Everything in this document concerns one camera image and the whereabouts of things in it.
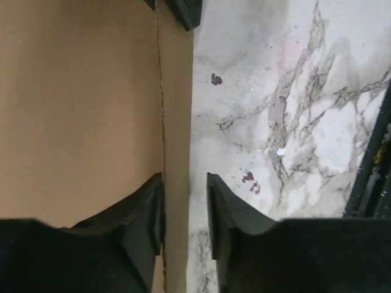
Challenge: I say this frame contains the brown cardboard box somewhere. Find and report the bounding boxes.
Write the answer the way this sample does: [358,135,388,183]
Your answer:
[1,1,194,292]

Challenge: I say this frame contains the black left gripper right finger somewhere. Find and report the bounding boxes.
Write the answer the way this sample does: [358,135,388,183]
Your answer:
[206,173,390,292]

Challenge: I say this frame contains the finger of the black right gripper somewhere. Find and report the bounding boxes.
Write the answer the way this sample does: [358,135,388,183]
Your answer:
[166,0,203,31]
[144,0,156,10]

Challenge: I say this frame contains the black metal base rail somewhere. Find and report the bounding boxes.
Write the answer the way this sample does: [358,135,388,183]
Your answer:
[343,87,390,219]

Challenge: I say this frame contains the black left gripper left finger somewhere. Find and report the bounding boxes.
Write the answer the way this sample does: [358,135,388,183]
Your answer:
[1,173,165,292]

